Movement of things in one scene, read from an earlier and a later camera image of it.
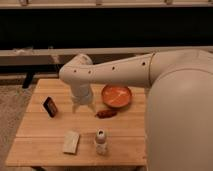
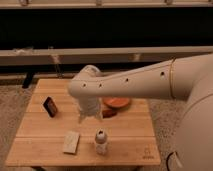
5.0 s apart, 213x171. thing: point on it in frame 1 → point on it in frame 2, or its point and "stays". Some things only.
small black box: x=50 y=106 stays
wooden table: x=51 y=134 stays
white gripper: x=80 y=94 → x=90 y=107
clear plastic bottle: x=101 y=142 stays
